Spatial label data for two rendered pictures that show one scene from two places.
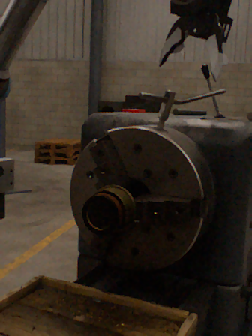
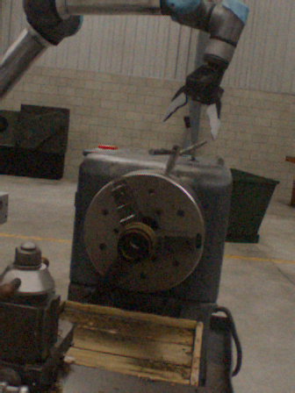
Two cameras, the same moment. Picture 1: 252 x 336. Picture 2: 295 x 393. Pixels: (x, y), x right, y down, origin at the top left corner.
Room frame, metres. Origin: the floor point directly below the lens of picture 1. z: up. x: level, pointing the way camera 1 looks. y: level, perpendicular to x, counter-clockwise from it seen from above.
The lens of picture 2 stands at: (-0.28, 0.34, 1.36)
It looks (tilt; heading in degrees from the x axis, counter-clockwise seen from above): 8 degrees down; 343
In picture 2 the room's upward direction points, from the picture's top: 6 degrees clockwise
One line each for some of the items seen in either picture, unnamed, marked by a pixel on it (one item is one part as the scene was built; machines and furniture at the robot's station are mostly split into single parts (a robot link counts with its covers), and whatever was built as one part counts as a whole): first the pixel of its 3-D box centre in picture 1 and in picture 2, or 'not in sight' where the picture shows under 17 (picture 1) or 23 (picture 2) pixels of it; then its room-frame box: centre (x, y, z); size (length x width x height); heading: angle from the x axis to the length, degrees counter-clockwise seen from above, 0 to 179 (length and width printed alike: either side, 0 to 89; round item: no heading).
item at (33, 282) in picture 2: not in sight; (26, 275); (0.37, 0.30, 1.13); 0.08 x 0.08 x 0.03
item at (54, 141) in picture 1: (62, 151); not in sight; (9.02, 1.43, 0.22); 1.25 x 0.86 x 0.44; 169
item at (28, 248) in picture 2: not in sight; (28, 253); (0.37, 0.30, 1.17); 0.04 x 0.04 x 0.03
